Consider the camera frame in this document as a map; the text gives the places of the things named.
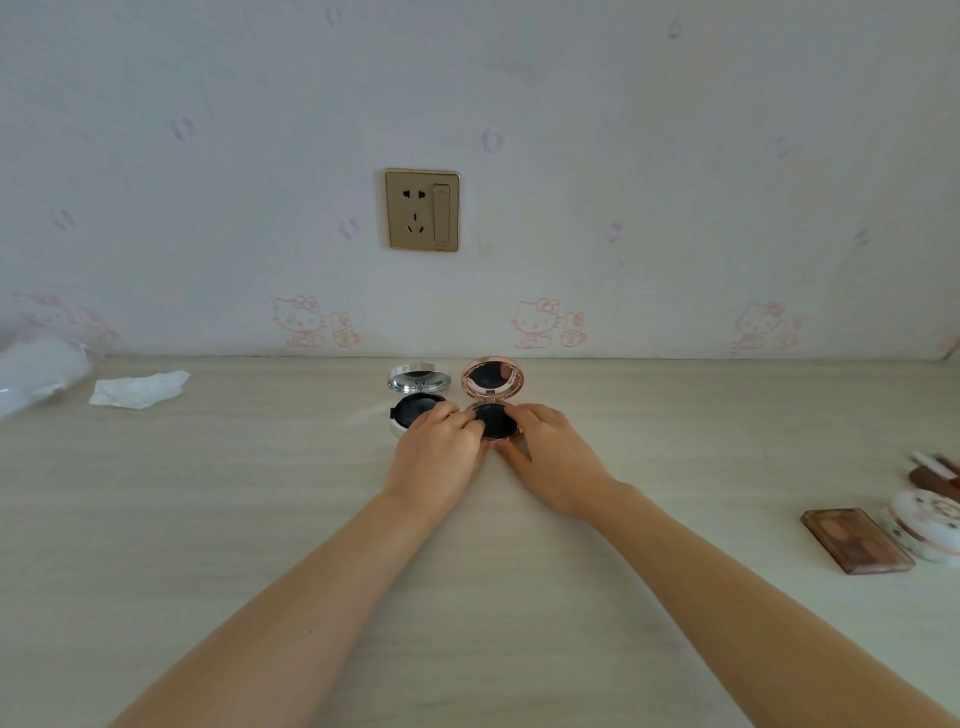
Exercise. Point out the person's right thumb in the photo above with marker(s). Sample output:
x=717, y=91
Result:
x=512, y=452

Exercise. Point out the silver cushion compact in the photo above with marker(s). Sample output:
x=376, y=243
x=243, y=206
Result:
x=417, y=394

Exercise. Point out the white round patterned compact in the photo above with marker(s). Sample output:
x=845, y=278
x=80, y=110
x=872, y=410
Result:
x=926, y=525

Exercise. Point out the person's left fingers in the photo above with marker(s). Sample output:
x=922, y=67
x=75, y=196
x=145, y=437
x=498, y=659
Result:
x=457, y=420

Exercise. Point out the clear plastic bag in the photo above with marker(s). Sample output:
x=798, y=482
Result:
x=37, y=371

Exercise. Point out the white makeup stick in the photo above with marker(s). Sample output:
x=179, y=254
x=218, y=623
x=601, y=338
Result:
x=932, y=464

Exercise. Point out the brown eyeshadow palette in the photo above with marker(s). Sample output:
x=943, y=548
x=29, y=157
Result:
x=857, y=540

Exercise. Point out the crumpled white tissue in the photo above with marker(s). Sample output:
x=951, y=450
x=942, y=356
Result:
x=139, y=389

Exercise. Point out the rose gold cushion compact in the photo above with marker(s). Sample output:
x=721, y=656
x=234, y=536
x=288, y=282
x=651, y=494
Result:
x=493, y=397

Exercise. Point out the person's left hand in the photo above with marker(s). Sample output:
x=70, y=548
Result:
x=435, y=457

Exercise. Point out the person's right forearm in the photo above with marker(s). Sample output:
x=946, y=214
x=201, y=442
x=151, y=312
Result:
x=750, y=615

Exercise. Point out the person's right hand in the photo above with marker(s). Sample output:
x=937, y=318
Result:
x=559, y=461

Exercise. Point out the gold wall socket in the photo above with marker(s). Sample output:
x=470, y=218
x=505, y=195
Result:
x=421, y=209

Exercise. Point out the person's left forearm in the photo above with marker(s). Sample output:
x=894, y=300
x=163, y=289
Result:
x=300, y=615

